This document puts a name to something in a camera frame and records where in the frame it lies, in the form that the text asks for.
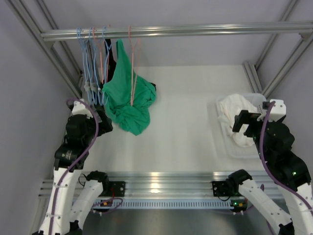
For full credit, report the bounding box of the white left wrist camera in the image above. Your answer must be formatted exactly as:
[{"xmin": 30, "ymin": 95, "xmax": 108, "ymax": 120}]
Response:
[{"xmin": 66, "ymin": 98, "xmax": 94, "ymax": 119}]

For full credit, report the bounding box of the white tank top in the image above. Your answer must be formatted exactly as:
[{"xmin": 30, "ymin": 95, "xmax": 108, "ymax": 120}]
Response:
[{"xmin": 217, "ymin": 93, "xmax": 261, "ymax": 148}]

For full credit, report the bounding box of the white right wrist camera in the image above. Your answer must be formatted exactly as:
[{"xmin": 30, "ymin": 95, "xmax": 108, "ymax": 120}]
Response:
[{"xmin": 257, "ymin": 99, "xmax": 287, "ymax": 122}]

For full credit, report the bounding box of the green tank top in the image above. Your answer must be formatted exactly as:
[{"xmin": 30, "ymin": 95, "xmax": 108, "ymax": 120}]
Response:
[{"xmin": 102, "ymin": 39, "xmax": 157, "ymax": 136}]

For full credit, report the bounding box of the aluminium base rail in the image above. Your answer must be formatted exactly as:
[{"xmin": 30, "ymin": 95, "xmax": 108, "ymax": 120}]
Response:
[{"xmin": 38, "ymin": 170, "xmax": 287, "ymax": 210}]

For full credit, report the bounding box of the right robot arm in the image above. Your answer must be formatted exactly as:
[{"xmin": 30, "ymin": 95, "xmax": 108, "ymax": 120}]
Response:
[{"xmin": 212, "ymin": 110, "xmax": 313, "ymax": 235}]

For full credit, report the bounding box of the pink plastic hanger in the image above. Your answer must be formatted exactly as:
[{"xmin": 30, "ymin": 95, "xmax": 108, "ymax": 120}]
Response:
[{"xmin": 128, "ymin": 26, "xmax": 140, "ymax": 106}]

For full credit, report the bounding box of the right aluminium frame post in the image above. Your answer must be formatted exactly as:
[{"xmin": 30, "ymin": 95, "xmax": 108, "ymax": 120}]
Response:
[{"xmin": 243, "ymin": 0, "xmax": 313, "ymax": 98}]

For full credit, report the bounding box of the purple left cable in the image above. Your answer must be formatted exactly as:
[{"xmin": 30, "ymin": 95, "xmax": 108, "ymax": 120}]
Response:
[{"xmin": 47, "ymin": 97, "xmax": 99, "ymax": 235}]

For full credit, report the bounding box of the aluminium frame post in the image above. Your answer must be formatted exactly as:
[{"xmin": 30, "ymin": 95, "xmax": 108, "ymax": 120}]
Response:
[
  {"xmin": 243, "ymin": 0, "xmax": 313, "ymax": 98},
  {"xmin": 5, "ymin": 0, "xmax": 82, "ymax": 98}
]

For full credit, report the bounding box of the pink hanger behind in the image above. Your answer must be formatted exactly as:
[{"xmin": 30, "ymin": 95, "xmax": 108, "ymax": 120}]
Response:
[{"xmin": 92, "ymin": 27, "xmax": 104, "ymax": 84}]

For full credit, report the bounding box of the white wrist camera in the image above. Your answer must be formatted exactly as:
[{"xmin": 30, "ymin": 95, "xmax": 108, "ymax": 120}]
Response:
[
  {"xmin": 257, "ymin": 99, "xmax": 287, "ymax": 122},
  {"xmin": 66, "ymin": 98, "xmax": 94, "ymax": 119}
]

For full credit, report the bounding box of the aluminium hanging rail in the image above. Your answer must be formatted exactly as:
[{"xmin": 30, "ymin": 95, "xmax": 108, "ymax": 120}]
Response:
[{"xmin": 40, "ymin": 20, "xmax": 313, "ymax": 42}]

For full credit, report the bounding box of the black garment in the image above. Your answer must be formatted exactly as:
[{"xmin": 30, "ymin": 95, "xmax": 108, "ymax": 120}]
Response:
[{"xmin": 105, "ymin": 39, "xmax": 116, "ymax": 82}]

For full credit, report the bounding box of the white plastic basket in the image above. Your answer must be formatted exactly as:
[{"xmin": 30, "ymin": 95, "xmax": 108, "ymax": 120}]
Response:
[{"xmin": 207, "ymin": 92, "xmax": 268, "ymax": 159}]

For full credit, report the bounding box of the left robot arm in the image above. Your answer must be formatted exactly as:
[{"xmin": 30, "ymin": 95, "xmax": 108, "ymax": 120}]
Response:
[{"xmin": 35, "ymin": 100, "xmax": 113, "ymax": 235}]

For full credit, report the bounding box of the left aluminium frame post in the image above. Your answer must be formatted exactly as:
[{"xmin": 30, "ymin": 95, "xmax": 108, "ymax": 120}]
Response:
[{"xmin": 5, "ymin": 0, "xmax": 82, "ymax": 98}]

